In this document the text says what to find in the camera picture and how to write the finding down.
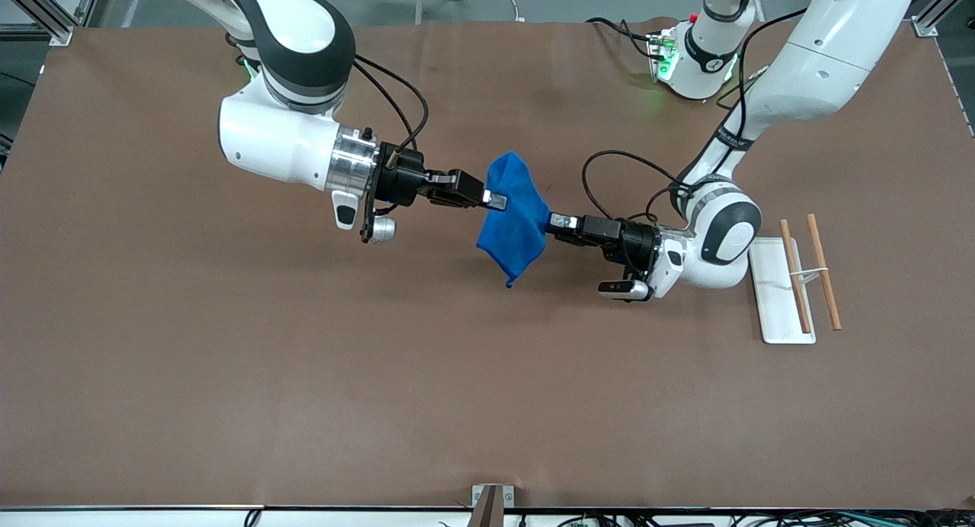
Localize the blue microfibre towel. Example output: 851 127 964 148
476 152 551 289

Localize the white rack base tray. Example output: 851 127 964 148
746 236 817 345

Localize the wooden rack rod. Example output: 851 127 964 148
807 213 843 331
779 219 813 335

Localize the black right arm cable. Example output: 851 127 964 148
351 53 430 170

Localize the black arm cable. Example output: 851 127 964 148
351 53 430 170
580 149 691 228

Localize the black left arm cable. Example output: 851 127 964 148
580 149 691 228

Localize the black left base cable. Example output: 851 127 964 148
585 16 660 60

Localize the grey metal mounting bracket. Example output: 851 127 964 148
471 484 516 509

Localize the brown camera post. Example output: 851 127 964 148
468 487 504 527

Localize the aluminium frame profile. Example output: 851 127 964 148
909 0 975 40
0 0 117 47

